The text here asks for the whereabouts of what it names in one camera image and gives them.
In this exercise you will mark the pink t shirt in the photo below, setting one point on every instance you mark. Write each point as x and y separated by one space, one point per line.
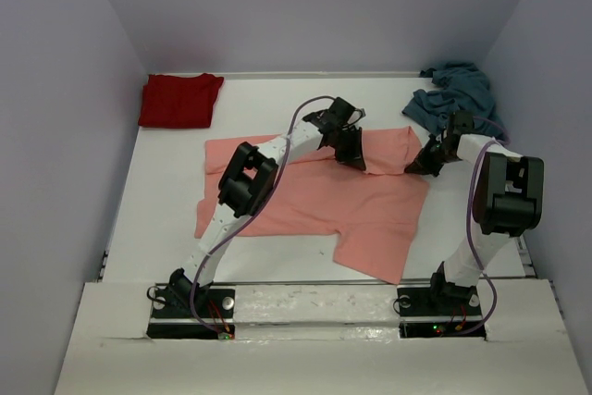
375 212

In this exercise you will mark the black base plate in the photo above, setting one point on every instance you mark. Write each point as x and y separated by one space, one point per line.
170 319
422 317

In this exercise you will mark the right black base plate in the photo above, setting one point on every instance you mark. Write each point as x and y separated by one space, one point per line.
422 317

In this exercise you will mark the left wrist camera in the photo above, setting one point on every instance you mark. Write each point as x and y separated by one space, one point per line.
362 114

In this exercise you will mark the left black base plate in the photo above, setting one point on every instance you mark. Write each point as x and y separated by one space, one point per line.
170 319

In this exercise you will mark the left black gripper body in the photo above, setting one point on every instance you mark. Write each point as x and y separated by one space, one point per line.
344 139

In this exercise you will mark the red folded t shirt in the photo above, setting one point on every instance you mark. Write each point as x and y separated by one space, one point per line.
179 103

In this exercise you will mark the blue crumpled t shirt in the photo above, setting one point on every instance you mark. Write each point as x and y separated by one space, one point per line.
458 86

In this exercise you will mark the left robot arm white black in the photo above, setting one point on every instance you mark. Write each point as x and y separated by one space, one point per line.
252 176

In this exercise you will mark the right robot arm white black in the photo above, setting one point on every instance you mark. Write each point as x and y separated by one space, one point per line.
505 198

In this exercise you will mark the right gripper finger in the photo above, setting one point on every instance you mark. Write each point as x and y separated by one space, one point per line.
431 170
424 157

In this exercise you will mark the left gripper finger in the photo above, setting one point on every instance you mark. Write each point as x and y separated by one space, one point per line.
353 150
343 157

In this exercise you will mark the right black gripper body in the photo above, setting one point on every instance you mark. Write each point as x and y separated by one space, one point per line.
437 147

